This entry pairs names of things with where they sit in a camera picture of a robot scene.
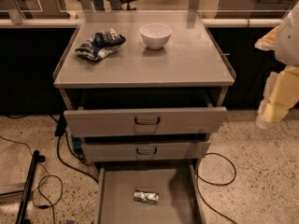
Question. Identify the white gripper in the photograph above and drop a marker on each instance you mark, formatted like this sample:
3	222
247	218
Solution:
288	42

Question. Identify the silver blue redbull can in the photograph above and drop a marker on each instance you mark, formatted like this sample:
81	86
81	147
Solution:
146	196

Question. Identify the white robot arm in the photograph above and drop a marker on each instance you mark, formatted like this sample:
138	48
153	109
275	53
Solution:
287	44

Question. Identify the grey top drawer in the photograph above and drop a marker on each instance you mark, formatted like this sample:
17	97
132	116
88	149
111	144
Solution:
152	121

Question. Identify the grey drawer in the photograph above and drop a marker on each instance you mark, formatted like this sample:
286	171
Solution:
179	201
152	121
145	152

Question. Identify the grey metal drawer cabinet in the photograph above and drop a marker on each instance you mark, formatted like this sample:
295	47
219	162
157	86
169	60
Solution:
188	72

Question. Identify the grey middle drawer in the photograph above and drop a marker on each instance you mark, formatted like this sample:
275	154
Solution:
145	152

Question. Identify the grey bottom drawer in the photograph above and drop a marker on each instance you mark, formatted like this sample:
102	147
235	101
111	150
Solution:
179	201

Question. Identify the dark background desk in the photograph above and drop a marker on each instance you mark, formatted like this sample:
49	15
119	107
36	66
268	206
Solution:
253	9

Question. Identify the white ceramic bowl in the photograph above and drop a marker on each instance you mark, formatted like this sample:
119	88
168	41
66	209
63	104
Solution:
155	35

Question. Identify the blue white chip bag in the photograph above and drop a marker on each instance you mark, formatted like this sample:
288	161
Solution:
100	45

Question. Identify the black metal stand pole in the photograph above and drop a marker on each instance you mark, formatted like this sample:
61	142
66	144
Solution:
36	158

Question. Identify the white counter rail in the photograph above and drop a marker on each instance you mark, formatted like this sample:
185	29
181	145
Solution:
214	23

